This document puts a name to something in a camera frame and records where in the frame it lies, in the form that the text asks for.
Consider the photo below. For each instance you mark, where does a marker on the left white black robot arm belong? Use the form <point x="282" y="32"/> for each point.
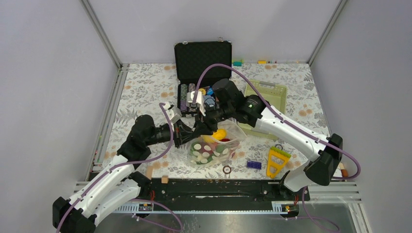
<point x="119" y="182"/>

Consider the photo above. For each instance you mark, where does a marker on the brown wooden peg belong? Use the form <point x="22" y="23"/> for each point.
<point x="344" y="172"/>

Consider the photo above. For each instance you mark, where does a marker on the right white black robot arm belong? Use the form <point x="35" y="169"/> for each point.
<point x="324" y="153"/>

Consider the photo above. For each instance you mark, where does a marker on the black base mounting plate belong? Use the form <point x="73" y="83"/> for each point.
<point x="219" y="194"/>

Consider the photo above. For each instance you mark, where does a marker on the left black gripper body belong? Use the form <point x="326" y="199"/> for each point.
<point x="178" y="134"/>

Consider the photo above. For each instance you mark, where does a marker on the clear dotted zip top bag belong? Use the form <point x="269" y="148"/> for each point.
<point x="235" y="136"/>

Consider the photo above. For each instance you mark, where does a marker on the floral table mat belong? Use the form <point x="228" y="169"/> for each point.
<point x="147" y="85"/>

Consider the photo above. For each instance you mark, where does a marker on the green plastic basket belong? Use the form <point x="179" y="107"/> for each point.
<point x="276" y="95"/>

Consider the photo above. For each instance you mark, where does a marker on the black poker chip case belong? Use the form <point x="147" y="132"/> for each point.
<point x="191" y="59"/>

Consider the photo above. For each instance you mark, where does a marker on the wooden cone block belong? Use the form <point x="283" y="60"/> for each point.
<point x="149" y="172"/>

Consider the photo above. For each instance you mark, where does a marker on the blue toy brick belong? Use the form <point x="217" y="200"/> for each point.
<point x="254" y="165"/>

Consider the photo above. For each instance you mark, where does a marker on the yellow toy corn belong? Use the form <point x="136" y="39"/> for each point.
<point x="219" y="135"/>

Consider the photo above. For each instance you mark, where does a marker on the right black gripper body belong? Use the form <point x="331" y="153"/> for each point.
<point x="210" y="121"/>

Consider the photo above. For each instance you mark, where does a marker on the small wooden cube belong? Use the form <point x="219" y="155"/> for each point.
<point x="164" y="179"/>

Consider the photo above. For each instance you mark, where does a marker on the green toy block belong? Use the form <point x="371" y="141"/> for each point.
<point x="238" y="63"/>

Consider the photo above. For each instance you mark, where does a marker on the yellow triangular plastic tool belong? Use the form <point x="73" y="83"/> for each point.
<point x="277" y="160"/>

